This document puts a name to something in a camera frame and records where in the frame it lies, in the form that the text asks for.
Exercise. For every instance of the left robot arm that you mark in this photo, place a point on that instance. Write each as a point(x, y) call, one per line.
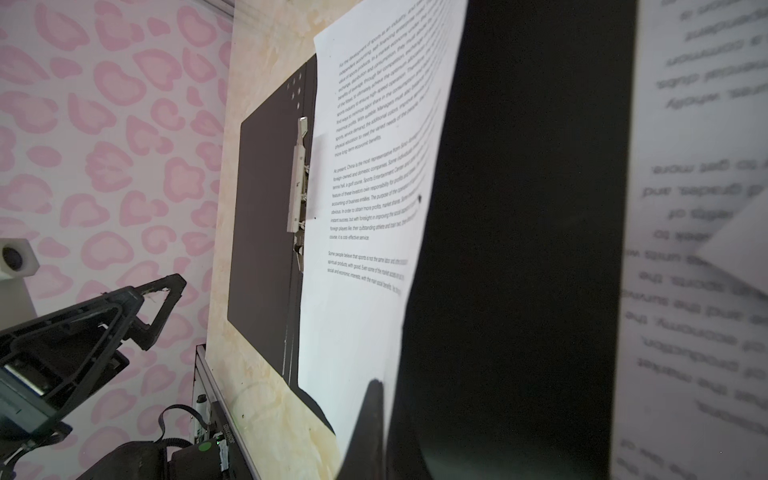
point(163, 458)

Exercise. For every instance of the black A4 clip folder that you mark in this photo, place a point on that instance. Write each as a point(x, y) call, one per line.
point(510, 333)

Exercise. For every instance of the printed sheet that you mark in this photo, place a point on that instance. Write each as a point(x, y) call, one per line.
point(385, 72)
point(690, 396)

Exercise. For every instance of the metal folder clip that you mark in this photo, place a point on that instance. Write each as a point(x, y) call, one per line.
point(298, 193)

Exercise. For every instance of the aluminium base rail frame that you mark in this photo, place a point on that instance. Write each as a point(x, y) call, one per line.
point(207, 400)

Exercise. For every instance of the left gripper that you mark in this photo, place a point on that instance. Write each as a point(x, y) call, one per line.
point(53, 364)

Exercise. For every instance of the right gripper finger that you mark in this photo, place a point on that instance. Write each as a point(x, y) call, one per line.
point(365, 459)

